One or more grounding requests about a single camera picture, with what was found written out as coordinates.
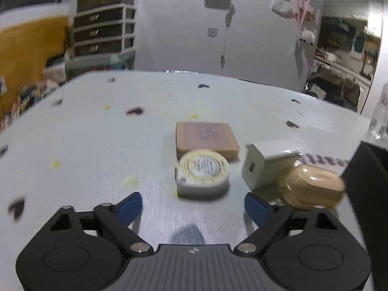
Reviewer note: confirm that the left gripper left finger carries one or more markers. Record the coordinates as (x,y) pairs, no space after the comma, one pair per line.
(113,222)

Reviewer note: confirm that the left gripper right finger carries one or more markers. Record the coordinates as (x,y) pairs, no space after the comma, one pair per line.
(271,222)

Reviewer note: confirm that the black cardboard box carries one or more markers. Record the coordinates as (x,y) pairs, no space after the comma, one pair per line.
(365,179)

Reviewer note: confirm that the beige earbuds case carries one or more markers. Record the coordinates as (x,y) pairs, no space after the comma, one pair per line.
(306,187)

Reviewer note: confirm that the white charger cube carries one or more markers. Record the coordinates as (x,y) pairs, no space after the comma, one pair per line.
(267,161)

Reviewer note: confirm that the white round tape measure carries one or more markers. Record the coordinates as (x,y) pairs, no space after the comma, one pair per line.
(202,173)

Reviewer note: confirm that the brown cloth covered chair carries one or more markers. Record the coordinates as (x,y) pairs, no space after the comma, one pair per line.
(334,88)

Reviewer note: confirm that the clear water bottle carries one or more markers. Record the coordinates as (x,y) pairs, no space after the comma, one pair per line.
(378,123)

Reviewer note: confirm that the white drawer cabinet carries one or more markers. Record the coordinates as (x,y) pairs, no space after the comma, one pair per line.
(104,27)

